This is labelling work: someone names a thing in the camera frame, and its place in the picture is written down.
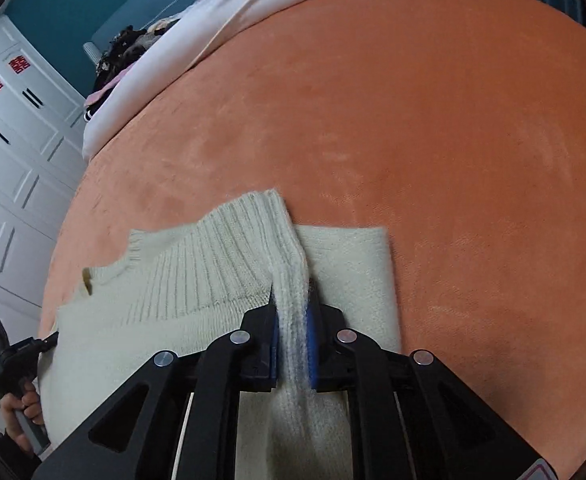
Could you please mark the person's left hand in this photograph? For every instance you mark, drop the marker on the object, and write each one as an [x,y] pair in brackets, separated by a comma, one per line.
[23,410]

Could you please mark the orange bed blanket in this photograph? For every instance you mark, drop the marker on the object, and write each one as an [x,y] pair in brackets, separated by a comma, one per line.
[373,135]

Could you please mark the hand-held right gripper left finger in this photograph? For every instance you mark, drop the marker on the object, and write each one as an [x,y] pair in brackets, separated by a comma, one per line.
[273,345]

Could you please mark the white wardrobe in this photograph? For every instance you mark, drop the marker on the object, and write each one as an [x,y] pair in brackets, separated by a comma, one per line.
[13,170]

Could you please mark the pile of dark clothes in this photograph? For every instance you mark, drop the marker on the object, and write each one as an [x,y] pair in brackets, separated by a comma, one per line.
[123,55]

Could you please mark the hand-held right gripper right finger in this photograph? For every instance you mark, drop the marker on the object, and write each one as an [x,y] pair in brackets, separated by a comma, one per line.
[315,345]

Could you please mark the cream knitted sweater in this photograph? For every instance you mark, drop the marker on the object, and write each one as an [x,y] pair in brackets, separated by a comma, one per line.
[173,290]

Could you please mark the white duvet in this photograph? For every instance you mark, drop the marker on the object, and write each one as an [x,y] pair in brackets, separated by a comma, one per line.
[183,50]

